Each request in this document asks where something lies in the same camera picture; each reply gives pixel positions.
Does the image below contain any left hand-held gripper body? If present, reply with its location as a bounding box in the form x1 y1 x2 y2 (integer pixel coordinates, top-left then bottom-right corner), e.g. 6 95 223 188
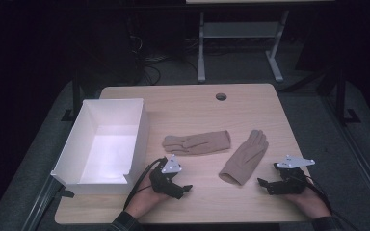
148 154 183 194

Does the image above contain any tangle of black floor cables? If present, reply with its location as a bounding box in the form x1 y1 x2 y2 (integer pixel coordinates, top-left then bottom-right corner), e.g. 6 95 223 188
127 32 200 87

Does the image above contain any grey metal table frame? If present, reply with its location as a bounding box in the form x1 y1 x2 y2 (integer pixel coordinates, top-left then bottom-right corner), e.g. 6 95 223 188
197 9 290 84

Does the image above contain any person's left hand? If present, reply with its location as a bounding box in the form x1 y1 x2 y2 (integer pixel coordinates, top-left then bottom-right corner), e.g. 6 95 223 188
124 175 172 220

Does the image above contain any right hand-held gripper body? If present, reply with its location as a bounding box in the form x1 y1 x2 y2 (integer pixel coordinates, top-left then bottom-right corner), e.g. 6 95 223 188
273 154 316 195

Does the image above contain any person's right hand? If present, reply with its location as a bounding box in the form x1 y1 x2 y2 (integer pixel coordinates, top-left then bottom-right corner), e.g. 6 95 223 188
285 187 332 220

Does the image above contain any aluminium floor rail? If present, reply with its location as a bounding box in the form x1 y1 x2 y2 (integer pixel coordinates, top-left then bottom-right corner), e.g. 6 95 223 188
320 95 370 223
20 175 75 231

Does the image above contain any white storage box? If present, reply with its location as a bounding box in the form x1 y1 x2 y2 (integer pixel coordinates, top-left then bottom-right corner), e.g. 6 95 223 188
50 97 151 195

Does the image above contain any black metal stand leg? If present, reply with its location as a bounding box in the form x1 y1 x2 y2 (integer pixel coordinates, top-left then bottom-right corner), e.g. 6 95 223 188
61 68 85 123
330 65 362 127

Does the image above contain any beige knit glove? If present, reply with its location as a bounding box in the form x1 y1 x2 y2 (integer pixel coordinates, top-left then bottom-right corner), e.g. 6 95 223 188
218 129 270 187
162 129 232 157

